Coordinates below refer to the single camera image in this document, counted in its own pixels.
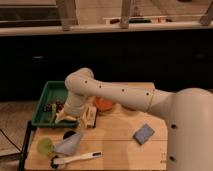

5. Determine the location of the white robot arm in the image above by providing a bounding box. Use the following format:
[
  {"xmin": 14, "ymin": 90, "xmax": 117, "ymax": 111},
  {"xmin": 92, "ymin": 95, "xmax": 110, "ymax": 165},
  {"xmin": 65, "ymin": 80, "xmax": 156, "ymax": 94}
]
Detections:
[{"xmin": 64, "ymin": 68, "xmax": 213, "ymax": 171}]

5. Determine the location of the dark metal cup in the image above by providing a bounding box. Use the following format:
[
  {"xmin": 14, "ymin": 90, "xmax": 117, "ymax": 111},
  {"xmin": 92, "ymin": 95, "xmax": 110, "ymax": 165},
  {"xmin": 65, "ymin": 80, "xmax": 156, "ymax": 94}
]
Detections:
[{"xmin": 63, "ymin": 130, "xmax": 76, "ymax": 139}]

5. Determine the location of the dark grapes toy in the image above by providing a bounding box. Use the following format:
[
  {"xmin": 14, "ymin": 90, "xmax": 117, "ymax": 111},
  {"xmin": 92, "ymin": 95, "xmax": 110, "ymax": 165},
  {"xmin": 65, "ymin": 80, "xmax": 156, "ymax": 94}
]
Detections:
[{"xmin": 43, "ymin": 101, "xmax": 64, "ymax": 112}]

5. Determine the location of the green plastic cup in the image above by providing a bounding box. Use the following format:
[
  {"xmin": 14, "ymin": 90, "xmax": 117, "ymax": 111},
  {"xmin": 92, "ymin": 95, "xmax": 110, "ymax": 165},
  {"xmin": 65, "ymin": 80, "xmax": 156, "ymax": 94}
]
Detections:
[{"xmin": 37, "ymin": 138, "xmax": 54, "ymax": 156}]

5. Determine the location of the black table leg frame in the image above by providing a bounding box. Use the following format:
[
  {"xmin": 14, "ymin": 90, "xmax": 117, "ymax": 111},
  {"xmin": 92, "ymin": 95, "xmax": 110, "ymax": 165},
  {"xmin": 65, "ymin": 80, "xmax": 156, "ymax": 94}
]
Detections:
[{"xmin": 17, "ymin": 121, "xmax": 36, "ymax": 171}]

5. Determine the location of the yellow banana toy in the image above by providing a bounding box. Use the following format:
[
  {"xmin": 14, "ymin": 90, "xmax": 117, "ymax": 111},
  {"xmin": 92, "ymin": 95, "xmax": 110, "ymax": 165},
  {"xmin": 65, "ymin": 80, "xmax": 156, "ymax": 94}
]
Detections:
[{"xmin": 55, "ymin": 113, "xmax": 77, "ymax": 123}]

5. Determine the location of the blue sponge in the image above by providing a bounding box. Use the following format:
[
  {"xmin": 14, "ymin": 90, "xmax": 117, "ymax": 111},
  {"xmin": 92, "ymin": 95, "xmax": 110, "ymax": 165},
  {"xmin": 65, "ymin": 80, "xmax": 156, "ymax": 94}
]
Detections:
[{"xmin": 133, "ymin": 124, "xmax": 155, "ymax": 145}]

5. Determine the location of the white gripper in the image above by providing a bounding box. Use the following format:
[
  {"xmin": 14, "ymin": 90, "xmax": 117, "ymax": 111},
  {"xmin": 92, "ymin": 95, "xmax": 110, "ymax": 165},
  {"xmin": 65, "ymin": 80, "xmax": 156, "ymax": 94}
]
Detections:
[{"xmin": 63, "ymin": 92, "xmax": 88, "ymax": 117}]

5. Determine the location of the green vegetable toy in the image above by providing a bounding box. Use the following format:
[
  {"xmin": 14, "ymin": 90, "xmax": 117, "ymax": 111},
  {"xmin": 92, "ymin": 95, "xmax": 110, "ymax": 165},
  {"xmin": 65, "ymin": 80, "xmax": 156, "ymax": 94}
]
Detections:
[{"xmin": 50, "ymin": 103, "xmax": 57, "ymax": 123}]

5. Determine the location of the grey blue towel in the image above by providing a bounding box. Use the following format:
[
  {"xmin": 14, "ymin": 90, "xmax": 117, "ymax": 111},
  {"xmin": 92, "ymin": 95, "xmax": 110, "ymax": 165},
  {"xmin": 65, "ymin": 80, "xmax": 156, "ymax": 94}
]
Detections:
[{"xmin": 54, "ymin": 131, "xmax": 83, "ymax": 155}]

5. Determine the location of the green plastic tray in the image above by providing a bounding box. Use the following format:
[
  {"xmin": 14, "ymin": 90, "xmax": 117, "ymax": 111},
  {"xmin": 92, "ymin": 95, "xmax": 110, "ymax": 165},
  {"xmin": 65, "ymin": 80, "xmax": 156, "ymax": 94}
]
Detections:
[{"xmin": 32, "ymin": 81, "xmax": 78, "ymax": 128}]

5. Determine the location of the white handled brush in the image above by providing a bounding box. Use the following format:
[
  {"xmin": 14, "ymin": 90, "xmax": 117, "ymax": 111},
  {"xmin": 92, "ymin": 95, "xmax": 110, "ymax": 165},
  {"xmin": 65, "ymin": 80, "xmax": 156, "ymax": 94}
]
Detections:
[{"xmin": 51, "ymin": 151, "xmax": 102, "ymax": 166}]

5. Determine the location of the orange plastic bowl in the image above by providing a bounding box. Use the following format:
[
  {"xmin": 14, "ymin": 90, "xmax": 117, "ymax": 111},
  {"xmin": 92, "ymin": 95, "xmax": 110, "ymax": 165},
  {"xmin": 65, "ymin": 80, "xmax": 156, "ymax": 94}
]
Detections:
[{"xmin": 93, "ymin": 97, "xmax": 115, "ymax": 112}]

